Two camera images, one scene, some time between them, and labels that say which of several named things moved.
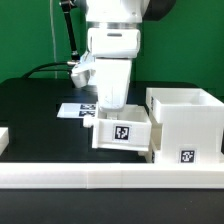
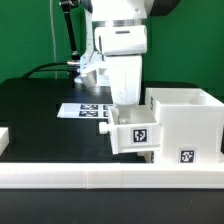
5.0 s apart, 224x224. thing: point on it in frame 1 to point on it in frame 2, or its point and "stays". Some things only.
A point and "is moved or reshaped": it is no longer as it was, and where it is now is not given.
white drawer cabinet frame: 189,123 stays
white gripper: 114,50 to 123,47
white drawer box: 127,130 is moved or reshaped
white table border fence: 62,175 stays
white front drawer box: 154,156 to 148,156
